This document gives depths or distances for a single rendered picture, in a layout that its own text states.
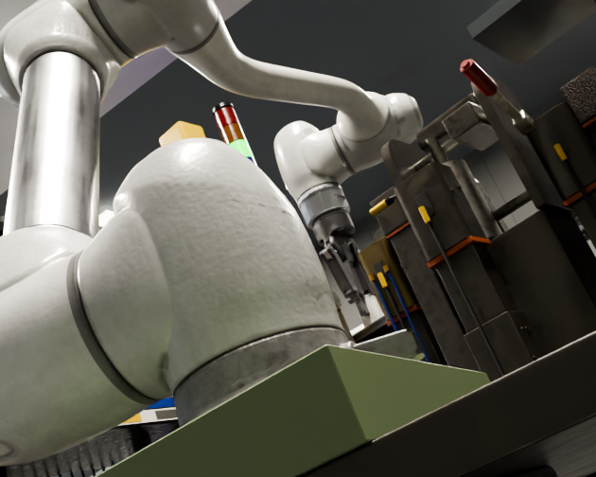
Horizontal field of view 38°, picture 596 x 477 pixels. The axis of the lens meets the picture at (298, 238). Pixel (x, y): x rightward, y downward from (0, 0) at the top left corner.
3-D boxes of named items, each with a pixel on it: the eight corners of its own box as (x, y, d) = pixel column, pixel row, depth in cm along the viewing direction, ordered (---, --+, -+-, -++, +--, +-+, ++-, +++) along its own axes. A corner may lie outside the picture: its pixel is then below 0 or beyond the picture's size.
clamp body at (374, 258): (519, 466, 124) (412, 238, 138) (485, 475, 116) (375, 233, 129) (482, 483, 127) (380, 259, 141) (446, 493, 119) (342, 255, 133)
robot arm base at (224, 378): (396, 344, 60) (365, 274, 62) (131, 473, 65) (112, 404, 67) (452, 379, 76) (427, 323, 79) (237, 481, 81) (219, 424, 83)
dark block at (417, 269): (544, 450, 119) (417, 190, 135) (522, 455, 114) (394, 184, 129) (514, 463, 122) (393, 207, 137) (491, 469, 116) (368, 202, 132)
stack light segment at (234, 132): (252, 141, 271) (245, 125, 273) (236, 137, 265) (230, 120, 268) (236, 153, 274) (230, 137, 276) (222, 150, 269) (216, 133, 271)
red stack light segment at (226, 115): (245, 125, 273) (238, 109, 275) (230, 120, 268) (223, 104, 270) (230, 137, 276) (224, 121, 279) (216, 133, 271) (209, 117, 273)
